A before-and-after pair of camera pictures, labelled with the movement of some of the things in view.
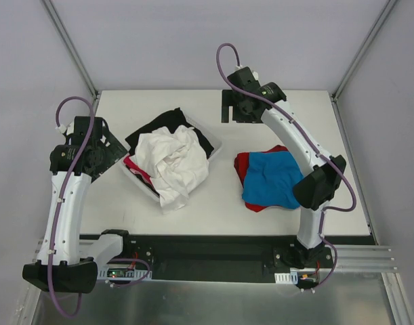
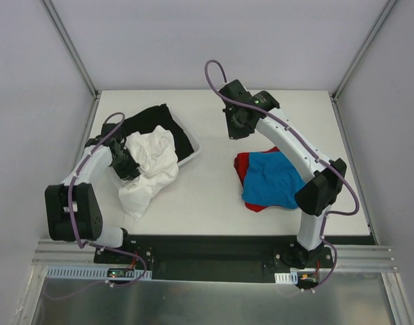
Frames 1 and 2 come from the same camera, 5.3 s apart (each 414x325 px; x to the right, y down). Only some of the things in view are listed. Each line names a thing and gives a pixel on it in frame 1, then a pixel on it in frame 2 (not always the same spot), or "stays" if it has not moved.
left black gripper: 113,149 to 127,166
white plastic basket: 213,139 to 116,177
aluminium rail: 349,258 stays
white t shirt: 175,161 to 153,152
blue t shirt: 270,179 stays
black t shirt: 170,122 to 147,121
